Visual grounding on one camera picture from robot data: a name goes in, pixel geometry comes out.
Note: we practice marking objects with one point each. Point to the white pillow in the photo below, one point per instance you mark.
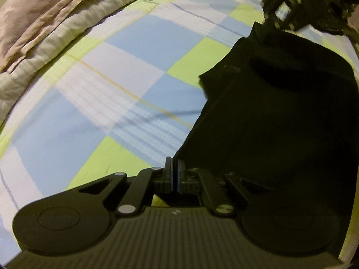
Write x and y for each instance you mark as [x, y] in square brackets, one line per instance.
[60, 40]

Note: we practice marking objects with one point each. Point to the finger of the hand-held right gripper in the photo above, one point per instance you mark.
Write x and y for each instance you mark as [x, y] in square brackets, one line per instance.
[269, 1]
[294, 16]

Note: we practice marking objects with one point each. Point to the checkered bed sheet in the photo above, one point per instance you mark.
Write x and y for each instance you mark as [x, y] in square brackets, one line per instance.
[117, 70]

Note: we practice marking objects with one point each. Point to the pink folded blanket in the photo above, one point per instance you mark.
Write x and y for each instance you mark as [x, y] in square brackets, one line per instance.
[33, 14]

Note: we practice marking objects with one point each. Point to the black garment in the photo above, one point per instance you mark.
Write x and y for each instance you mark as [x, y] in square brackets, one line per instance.
[269, 112]

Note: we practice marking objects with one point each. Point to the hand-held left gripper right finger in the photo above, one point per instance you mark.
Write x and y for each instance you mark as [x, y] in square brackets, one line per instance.
[179, 178]

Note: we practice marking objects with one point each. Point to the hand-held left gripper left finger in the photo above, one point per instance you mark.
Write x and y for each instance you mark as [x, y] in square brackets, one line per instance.
[168, 178]

